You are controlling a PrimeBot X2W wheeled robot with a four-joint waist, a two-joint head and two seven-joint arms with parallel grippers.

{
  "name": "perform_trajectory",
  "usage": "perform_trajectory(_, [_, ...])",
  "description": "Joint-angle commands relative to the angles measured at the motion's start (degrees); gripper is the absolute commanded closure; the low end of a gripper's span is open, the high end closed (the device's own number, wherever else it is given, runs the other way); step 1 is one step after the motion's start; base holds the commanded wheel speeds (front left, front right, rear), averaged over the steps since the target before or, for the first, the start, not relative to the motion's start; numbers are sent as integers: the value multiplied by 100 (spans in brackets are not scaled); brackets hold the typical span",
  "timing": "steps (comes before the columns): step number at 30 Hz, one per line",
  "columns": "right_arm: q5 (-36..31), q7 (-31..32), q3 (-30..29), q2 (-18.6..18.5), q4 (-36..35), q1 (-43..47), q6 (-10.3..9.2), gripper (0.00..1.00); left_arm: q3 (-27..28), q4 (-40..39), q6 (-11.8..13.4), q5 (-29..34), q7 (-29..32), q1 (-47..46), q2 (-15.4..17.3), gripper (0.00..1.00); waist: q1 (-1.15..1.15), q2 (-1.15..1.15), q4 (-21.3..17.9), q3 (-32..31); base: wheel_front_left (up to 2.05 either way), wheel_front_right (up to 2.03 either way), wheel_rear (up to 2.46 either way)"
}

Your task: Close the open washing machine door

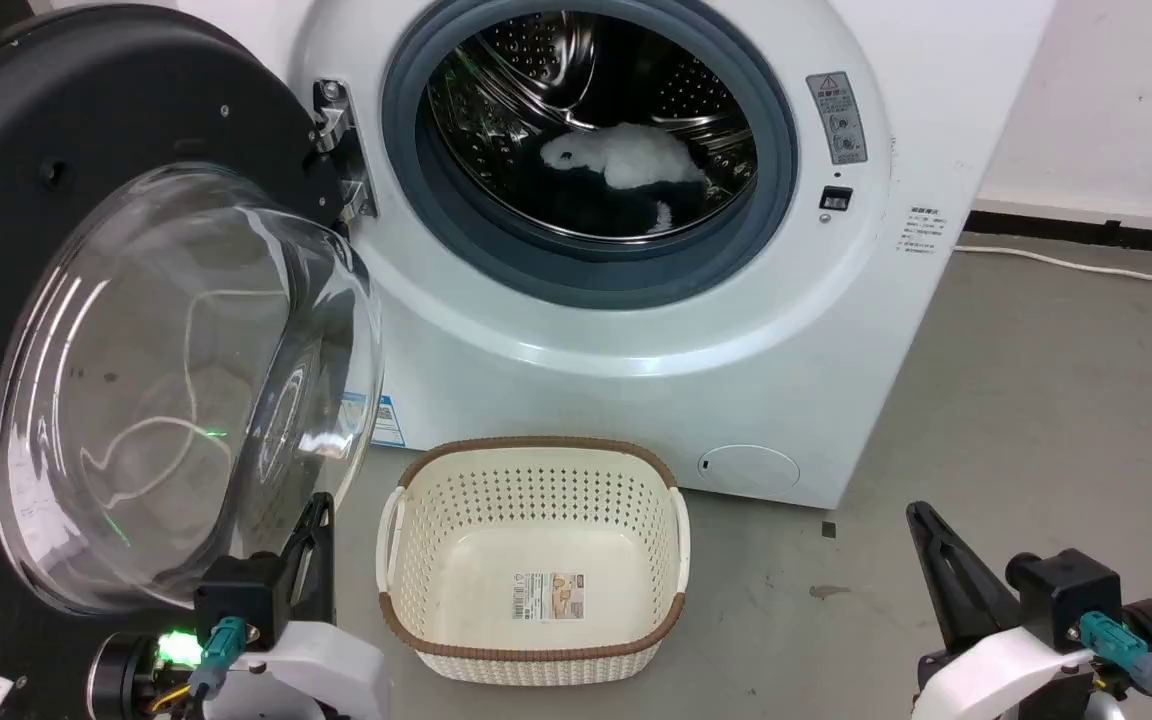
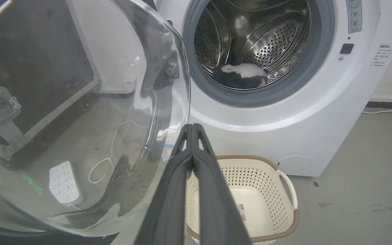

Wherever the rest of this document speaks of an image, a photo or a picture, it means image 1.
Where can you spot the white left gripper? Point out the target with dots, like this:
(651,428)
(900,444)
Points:
(316,670)

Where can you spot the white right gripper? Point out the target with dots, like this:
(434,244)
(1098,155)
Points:
(1006,675)

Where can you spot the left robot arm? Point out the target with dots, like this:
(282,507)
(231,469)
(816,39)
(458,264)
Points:
(121,675)

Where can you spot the white front-load washing machine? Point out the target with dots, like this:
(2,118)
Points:
(736,380)

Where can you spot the black door lock slot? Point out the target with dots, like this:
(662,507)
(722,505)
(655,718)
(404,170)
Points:
(836,198)

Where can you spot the metal door hinge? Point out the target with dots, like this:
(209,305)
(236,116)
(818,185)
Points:
(336,130)

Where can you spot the black washer door, glass bowl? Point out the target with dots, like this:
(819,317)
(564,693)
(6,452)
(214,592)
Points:
(86,100)

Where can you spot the blue and white energy sticker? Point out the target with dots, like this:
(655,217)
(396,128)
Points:
(389,420)

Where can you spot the cream perforated laundry basket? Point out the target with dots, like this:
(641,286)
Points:
(536,560)

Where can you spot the paper product label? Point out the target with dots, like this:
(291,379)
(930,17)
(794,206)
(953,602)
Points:
(548,596)

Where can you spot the round white filter cover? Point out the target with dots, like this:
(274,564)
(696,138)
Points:
(748,468)

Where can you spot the small printed text label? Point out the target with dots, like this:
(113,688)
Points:
(924,230)

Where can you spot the black baseboard strip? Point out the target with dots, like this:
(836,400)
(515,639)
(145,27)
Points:
(1086,230)

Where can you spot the dark garment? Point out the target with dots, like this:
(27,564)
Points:
(576,208)

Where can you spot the grey warning sticker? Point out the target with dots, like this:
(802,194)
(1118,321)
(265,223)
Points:
(836,115)

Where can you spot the white fluffy garment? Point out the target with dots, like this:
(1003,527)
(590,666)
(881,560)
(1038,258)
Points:
(626,155)

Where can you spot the shiny steel washer drum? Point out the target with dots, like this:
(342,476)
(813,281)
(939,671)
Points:
(536,60)

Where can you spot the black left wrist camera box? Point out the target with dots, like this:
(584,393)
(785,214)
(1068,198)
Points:
(241,595)

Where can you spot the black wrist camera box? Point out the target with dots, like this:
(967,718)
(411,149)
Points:
(241,595)
(1066,595)

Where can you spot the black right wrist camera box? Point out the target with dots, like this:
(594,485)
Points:
(1066,595)

